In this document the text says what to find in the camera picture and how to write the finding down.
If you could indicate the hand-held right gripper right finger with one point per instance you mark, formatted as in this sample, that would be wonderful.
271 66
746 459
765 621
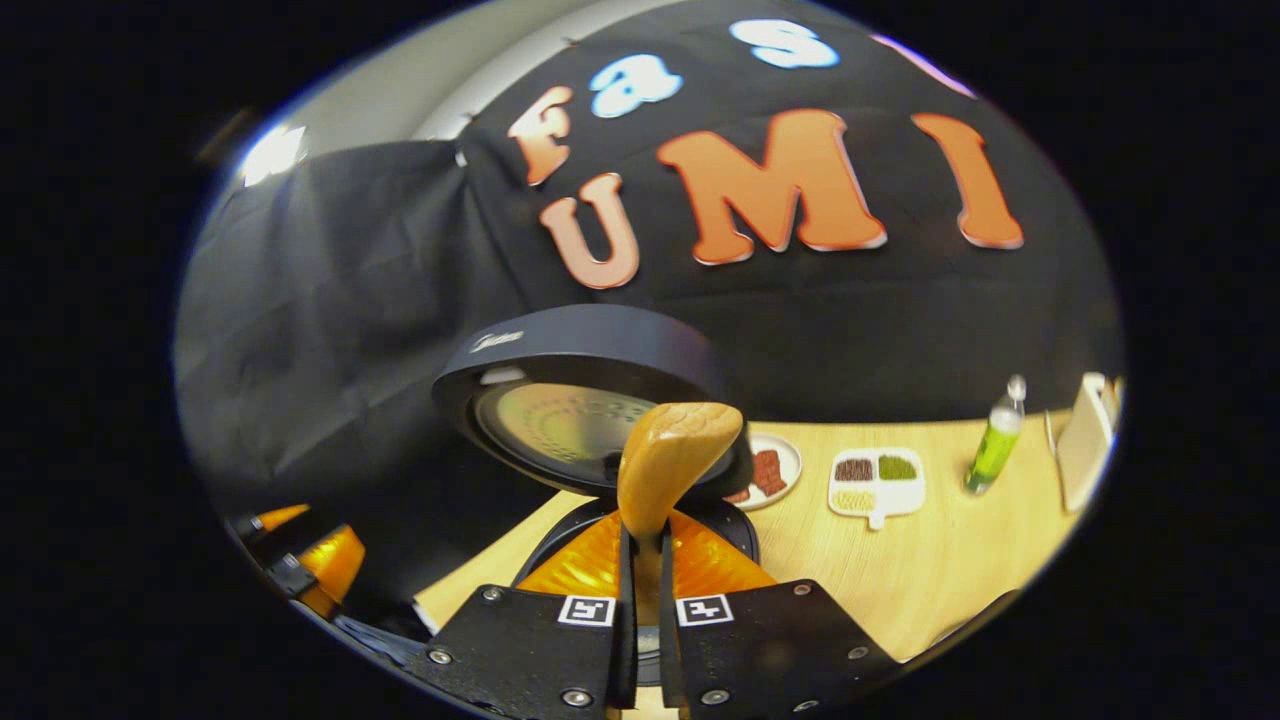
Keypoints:
668 650

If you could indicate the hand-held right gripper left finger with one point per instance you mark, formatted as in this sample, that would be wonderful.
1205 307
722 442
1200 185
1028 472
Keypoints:
626 650

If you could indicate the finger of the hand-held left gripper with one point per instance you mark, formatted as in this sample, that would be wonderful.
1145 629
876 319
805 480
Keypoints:
280 518
335 570

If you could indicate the wooden spoon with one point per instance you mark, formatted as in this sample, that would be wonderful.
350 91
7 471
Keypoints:
670 450

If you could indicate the black rice cooker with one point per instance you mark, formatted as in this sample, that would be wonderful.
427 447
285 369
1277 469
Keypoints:
580 350

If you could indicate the round white plate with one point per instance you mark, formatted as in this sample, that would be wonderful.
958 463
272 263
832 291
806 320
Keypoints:
790 460

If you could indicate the white divided bean dish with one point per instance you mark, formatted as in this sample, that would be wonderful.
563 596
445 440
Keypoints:
900 495

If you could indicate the ceiling light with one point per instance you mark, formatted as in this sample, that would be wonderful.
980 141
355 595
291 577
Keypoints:
272 155

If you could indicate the green label plastic bottle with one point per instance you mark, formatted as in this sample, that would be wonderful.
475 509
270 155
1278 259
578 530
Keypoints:
990 450

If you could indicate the white toaster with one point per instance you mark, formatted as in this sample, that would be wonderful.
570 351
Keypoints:
1085 450

